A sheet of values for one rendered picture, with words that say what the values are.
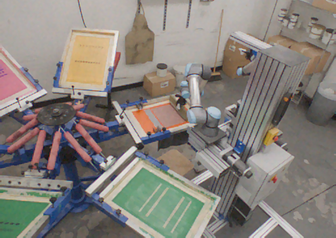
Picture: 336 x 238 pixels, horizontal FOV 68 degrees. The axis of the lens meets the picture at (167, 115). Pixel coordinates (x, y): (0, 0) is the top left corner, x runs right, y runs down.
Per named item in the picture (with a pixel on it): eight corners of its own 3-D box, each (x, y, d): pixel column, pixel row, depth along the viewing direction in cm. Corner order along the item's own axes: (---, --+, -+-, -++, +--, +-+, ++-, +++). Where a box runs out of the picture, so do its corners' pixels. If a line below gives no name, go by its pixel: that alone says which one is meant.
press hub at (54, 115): (90, 182, 314) (74, 92, 229) (100, 208, 288) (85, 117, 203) (57, 193, 298) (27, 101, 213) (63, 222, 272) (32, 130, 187)
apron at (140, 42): (151, 59, 467) (155, -1, 401) (153, 61, 462) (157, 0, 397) (125, 64, 445) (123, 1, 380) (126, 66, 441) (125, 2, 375)
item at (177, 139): (189, 138, 299) (193, 117, 279) (193, 143, 294) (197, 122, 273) (154, 149, 280) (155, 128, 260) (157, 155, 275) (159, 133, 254)
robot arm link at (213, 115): (220, 127, 207) (224, 114, 198) (204, 127, 205) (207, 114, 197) (216, 118, 216) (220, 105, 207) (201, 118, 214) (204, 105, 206)
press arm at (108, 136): (176, 117, 292) (177, 113, 288) (179, 120, 288) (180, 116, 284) (65, 147, 241) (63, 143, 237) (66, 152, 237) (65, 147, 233)
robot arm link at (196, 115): (208, 121, 198) (203, 60, 216) (189, 121, 196) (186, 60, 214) (204, 126, 210) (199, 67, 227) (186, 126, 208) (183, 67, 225)
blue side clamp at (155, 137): (168, 134, 257) (168, 128, 252) (170, 136, 253) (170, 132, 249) (140, 141, 244) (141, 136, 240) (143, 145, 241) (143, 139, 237)
